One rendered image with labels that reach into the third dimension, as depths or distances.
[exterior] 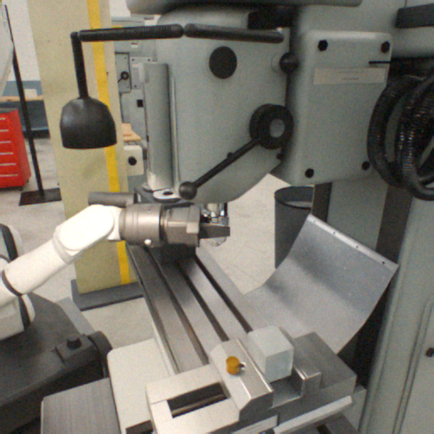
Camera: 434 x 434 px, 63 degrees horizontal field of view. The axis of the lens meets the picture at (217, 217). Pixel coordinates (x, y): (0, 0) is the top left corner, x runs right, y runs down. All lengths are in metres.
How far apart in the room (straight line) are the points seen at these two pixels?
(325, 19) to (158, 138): 0.32
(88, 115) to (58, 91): 1.85
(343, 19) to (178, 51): 0.27
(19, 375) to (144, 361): 0.60
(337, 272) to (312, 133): 0.43
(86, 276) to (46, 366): 1.34
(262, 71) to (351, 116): 0.19
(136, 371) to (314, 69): 0.75
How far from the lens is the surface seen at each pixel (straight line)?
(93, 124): 0.49
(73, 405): 1.04
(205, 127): 0.57
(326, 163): 0.68
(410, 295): 0.93
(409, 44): 0.78
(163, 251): 1.09
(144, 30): 0.44
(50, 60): 2.34
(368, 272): 0.92
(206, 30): 0.42
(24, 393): 1.41
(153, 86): 0.62
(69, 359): 1.43
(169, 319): 0.90
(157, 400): 0.65
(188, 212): 0.74
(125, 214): 0.73
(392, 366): 1.04
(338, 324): 0.93
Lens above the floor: 1.55
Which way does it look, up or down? 23 degrees down
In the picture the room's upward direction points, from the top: straight up
